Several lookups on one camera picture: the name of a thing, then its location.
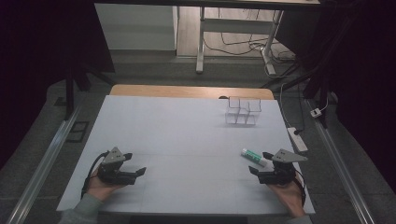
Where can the person's right hand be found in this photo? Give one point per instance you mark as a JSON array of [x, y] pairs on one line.
[[289, 196]]

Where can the person's left hand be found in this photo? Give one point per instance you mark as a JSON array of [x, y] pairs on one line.
[[101, 188]]

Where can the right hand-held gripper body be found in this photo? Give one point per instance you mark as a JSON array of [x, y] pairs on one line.
[[280, 171]]

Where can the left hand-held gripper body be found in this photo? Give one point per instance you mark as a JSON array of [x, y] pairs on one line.
[[112, 169]]

